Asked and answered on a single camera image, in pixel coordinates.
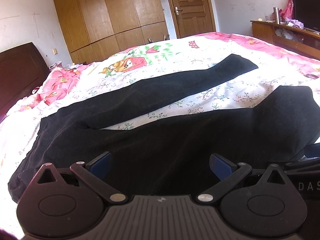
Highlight wooden door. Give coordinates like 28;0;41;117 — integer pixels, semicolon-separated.
169;0;216;38

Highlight floral bed quilt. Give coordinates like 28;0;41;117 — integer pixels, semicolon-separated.
1;33;319;237

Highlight wooden wardrobe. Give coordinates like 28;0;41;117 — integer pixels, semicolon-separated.
54;0;169;63

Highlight pink cloth over television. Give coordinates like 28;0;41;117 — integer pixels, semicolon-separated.
280;0;320;20

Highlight dark wooden headboard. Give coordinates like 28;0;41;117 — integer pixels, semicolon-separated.
0;42;49;120

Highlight steel thermos cup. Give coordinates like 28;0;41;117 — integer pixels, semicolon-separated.
273;7;280;24

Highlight wooden tv cabinet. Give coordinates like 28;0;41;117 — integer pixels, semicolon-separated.
251;21;319;60

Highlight black television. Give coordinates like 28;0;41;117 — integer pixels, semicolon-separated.
293;0;320;31

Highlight black pants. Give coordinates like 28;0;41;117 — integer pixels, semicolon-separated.
8;54;319;202

